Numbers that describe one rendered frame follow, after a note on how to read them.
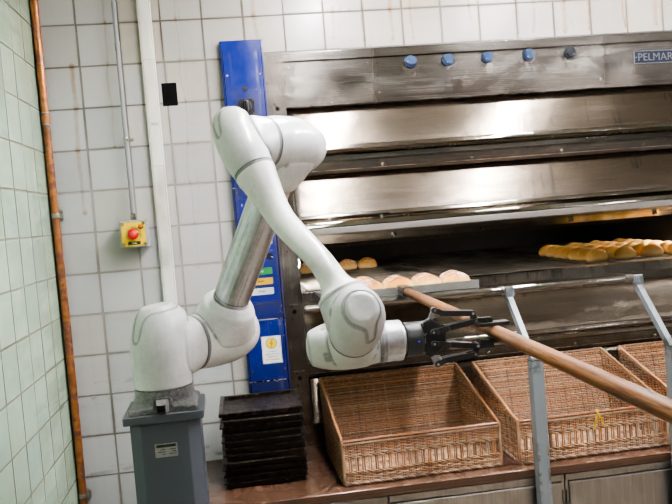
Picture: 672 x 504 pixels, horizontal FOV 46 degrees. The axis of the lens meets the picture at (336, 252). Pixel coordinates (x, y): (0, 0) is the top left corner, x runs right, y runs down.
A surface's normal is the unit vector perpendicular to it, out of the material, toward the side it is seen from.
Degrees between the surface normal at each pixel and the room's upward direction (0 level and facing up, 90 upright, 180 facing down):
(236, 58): 90
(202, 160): 90
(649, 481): 91
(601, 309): 70
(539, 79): 90
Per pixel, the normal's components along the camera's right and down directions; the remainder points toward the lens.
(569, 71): 0.13, 0.04
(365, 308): 0.15, -0.27
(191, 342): 0.77, -0.14
